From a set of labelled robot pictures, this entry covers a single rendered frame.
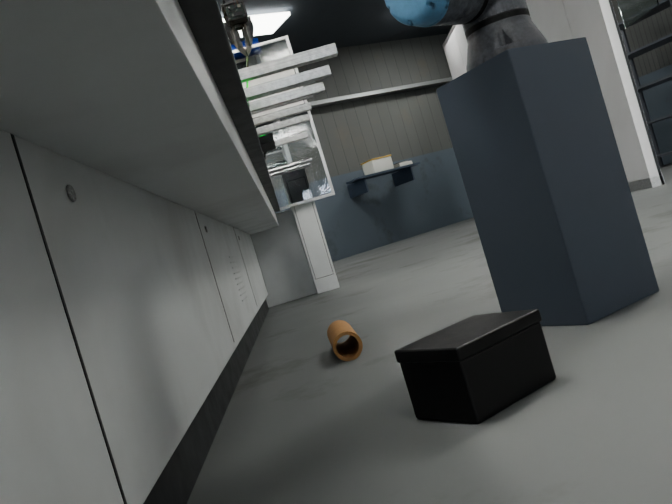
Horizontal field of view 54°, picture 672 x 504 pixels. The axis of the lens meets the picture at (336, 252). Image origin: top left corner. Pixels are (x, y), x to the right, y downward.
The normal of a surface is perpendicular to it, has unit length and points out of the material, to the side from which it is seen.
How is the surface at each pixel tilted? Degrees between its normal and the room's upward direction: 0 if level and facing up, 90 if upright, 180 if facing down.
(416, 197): 90
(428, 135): 90
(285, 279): 90
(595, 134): 90
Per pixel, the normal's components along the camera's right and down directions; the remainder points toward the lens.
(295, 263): 0.07, 0.00
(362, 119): 0.47, -0.12
